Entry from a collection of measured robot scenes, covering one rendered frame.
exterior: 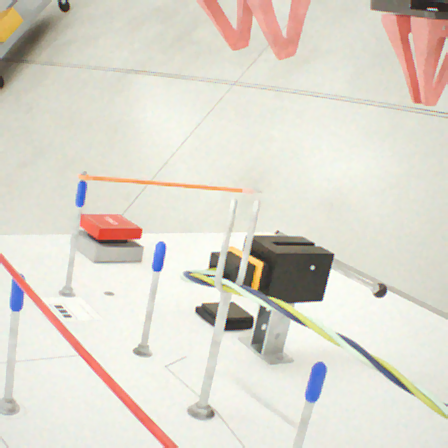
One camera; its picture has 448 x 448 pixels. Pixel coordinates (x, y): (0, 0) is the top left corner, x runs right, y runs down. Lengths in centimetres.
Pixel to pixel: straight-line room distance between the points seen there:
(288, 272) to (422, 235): 150
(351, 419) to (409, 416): 5
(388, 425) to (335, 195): 176
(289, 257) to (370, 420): 13
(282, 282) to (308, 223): 168
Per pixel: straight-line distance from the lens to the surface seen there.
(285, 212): 227
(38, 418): 42
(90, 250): 69
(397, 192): 215
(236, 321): 60
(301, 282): 53
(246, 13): 52
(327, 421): 49
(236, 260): 51
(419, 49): 57
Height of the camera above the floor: 150
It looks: 39 degrees down
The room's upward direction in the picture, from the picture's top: 36 degrees counter-clockwise
